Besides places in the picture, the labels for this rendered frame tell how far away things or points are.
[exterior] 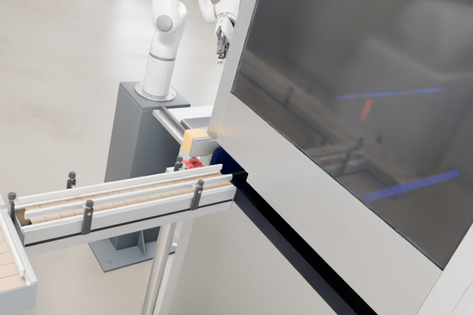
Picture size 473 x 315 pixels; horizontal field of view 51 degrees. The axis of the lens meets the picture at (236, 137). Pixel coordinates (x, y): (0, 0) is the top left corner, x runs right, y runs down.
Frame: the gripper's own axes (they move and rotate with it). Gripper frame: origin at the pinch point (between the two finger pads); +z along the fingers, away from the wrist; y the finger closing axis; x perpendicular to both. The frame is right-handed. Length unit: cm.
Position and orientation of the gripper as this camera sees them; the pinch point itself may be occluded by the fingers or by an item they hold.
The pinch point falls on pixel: (222, 52)
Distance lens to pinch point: 198.9
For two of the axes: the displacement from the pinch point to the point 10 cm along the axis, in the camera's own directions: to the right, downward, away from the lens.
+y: 3.5, 5.6, 7.5
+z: -1.0, 8.2, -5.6
